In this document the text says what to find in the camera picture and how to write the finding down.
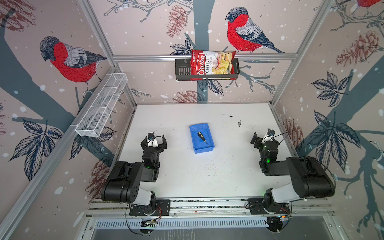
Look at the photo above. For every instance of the blue plastic bin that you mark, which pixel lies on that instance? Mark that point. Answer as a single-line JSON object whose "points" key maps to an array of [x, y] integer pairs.
{"points": [[198, 145]]}

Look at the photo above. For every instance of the aluminium left diagonal frame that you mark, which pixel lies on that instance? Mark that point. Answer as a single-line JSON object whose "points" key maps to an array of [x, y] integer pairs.
{"points": [[55, 203]]}

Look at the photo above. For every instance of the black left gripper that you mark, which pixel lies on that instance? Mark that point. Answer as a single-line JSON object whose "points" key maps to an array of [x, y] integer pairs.
{"points": [[161, 146]]}

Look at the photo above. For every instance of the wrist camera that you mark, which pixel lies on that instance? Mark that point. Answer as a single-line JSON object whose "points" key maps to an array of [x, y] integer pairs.
{"points": [[152, 142], [269, 135]]}

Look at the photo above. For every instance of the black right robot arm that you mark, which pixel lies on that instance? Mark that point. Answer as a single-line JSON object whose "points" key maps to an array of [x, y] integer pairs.
{"points": [[234, 168]]}

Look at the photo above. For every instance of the black yellow screwdriver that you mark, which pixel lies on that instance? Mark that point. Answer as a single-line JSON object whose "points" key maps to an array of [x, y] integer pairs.
{"points": [[201, 136]]}

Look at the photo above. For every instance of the black wall basket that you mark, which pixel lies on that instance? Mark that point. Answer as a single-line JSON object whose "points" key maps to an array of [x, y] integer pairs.
{"points": [[184, 71]]}

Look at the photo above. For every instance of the aluminium corner frame post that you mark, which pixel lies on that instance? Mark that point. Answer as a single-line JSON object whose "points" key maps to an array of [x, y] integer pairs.
{"points": [[100, 35]]}

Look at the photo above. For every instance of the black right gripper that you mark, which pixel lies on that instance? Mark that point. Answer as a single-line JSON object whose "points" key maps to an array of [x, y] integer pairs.
{"points": [[255, 138]]}

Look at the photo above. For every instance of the white wire mesh basket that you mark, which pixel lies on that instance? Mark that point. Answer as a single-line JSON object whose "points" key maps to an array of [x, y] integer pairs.
{"points": [[98, 113]]}

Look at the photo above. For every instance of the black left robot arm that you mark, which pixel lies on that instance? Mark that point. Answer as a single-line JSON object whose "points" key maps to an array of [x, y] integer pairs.
{"points": [[123, 182]]}

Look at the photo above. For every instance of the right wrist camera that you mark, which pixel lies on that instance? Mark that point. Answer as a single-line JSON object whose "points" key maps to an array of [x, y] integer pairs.
{"points": [[269, 135]]}

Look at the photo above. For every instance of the red cassava chips bag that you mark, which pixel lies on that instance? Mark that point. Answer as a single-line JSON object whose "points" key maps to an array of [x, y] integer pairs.
{"points": [[221, 61]]}

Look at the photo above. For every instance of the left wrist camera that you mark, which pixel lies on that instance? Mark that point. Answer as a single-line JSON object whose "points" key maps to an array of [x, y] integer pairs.
{"points": [[152, 142]]}

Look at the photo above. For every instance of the aluminium right frame post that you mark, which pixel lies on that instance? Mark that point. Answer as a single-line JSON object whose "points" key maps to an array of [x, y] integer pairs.
{"points": [[314, 27]]}

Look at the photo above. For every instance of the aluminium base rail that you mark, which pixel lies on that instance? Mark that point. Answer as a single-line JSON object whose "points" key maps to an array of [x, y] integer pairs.
{"points": [[212, 207]]}

